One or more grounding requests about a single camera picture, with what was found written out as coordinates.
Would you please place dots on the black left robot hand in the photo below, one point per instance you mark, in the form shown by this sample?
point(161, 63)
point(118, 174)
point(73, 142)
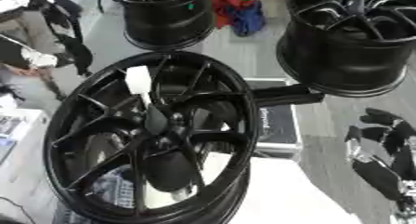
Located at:
point(76, 48)

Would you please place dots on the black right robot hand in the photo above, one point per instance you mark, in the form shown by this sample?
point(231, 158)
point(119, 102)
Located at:
point(379, 175)

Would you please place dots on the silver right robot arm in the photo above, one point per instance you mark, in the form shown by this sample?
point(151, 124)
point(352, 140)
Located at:
point(406, 212)

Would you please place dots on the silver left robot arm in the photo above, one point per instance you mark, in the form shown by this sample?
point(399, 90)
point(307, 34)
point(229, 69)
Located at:
point(32, 56)

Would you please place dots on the black spoked wheel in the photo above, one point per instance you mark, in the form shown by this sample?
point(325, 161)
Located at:
point(81, 88)

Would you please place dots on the large black wheel rim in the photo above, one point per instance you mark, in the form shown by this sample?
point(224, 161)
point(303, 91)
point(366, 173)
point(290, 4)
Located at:
point(346, 57)

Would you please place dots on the black case with silver edges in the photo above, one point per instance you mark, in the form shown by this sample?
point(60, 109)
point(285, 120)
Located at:
point(277, 125)

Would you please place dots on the black bar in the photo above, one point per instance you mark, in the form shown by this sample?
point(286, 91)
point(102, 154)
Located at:
point(287, 95)

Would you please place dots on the red and blue bag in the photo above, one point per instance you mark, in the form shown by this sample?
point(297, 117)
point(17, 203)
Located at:
point(241, 14)

